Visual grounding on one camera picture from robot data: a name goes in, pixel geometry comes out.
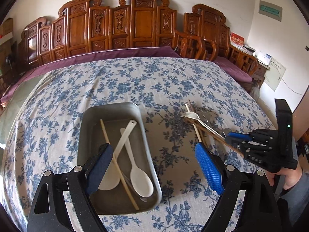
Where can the white wall panel box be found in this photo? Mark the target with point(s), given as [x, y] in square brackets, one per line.
[275, 74]

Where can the grey electrical panel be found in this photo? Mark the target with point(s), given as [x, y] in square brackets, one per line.
[270, 10]

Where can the person's right hand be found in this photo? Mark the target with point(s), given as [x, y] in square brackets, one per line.
[291, 176]

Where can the cardboard box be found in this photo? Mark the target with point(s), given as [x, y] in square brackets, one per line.
[6, 27]

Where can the wooden side table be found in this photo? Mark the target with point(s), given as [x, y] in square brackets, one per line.
[259, 74]

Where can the carved wooden armchair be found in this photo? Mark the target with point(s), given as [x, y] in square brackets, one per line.
[210, 25]

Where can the carved wooden sofa bench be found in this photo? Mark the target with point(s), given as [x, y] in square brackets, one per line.
[85, 26]

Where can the white plastic spoon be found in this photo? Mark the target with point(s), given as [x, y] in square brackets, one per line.
[139, 179]

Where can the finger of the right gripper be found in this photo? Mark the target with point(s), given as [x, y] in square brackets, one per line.
[237, 135]
[236, 144]

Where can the purple armchair cushion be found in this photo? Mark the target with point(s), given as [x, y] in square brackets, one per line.
[236, 73]

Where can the purple sofa cushion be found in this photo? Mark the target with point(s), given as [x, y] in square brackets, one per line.
[165, 51]

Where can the dark wooden chopstick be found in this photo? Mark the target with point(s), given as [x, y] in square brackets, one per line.
[221, 141]

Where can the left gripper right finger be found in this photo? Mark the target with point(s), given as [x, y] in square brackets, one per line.
[209, 168]

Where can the white plastic rice paddle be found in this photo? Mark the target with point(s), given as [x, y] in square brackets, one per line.
[113, 175]

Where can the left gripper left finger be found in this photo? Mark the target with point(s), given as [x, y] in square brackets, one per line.
[97, 168]

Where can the blue floral tablecloth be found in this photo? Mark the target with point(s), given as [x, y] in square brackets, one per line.
[45, 132]

